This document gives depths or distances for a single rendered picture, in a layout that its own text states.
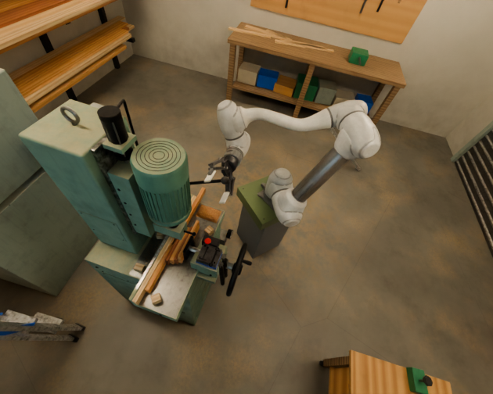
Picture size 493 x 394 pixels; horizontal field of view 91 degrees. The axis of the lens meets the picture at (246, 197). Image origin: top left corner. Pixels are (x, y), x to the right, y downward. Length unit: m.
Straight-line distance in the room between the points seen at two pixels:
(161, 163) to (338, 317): 1.95
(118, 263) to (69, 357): 0.98
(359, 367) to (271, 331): 0.68
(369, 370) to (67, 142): 1.77
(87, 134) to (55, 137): 0.09
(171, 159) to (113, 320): 1.62
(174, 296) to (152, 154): 0.67
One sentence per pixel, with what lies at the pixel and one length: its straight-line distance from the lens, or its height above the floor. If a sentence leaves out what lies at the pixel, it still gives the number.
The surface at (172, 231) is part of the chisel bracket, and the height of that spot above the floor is 1.06.
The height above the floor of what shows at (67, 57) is 0.63.
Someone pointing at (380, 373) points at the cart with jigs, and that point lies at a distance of 1.82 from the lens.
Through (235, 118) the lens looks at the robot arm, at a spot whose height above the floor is 1.41.
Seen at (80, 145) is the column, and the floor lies 1.52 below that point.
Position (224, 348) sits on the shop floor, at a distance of 2.08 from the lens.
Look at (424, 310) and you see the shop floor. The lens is 2.82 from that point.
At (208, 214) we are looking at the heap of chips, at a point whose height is 0.92.
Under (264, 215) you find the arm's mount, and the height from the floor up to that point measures 0.69.
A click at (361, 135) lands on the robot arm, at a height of 1.47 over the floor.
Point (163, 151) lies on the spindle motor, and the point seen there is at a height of 1.50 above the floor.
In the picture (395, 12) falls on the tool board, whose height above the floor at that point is 1.33.
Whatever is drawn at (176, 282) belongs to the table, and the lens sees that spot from 1.23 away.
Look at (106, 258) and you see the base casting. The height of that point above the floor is 0.80.
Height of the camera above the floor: 2.07
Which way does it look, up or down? 53 degrees down
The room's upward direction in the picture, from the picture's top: 13 degrees clockwise
